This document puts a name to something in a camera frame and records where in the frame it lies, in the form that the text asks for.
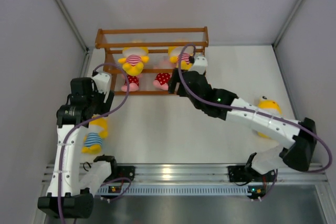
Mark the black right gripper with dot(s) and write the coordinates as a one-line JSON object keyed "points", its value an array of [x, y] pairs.
{"points": [[175, 80]]}

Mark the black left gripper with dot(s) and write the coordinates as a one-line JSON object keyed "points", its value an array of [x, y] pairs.
{"points": [[101, 96]]}

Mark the yellow plush toy pink stripes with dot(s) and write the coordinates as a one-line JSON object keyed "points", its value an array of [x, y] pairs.
{"points": [[133, 59]]}

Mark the pink plush toy polka dress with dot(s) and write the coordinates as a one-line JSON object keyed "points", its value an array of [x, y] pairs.
{"points": [[161, 80]]}

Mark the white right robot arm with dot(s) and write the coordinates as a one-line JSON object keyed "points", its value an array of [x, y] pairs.
{"points": [[295, 141]]}

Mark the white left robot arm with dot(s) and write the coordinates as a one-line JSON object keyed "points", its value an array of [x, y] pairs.
{"points": [[69, 196]]}

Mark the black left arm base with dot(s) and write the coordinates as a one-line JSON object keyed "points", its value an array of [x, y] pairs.
{"points": [[126, 171]]}

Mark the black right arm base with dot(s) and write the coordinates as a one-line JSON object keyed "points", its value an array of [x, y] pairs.
{"points": [[240, 175]]}

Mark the yellow plush toy on shelf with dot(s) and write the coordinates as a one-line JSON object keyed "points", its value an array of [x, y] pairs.
{"points": [[175, 56]]}

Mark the brown wooden two-tier shelf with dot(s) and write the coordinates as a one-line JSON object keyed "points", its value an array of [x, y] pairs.
{"points": [[109, 43]]}

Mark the pink plush toy on shelf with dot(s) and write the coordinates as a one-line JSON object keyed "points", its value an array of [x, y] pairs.
{"points": [[131, 83]]}

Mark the yellow plush toy blue stripes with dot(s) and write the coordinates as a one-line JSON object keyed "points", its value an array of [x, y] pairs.
{"points": [[269, 106]]}

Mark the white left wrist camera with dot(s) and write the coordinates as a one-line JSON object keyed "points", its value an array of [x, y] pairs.
{"points": [[102, 81]]}

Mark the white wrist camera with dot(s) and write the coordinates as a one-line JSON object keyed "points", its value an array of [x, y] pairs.
{"points": [[102, 81], [199, 64]]}

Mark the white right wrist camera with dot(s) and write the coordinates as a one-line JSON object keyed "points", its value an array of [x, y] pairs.
{"points": [[199, 64]]}

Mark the aluminium mounting rail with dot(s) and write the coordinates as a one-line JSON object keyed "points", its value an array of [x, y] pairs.
{"points": [[211, 173]]}

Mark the grey slotted cable duct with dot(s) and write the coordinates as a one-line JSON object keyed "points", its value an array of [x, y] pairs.
{"points": [[178, 190]]}

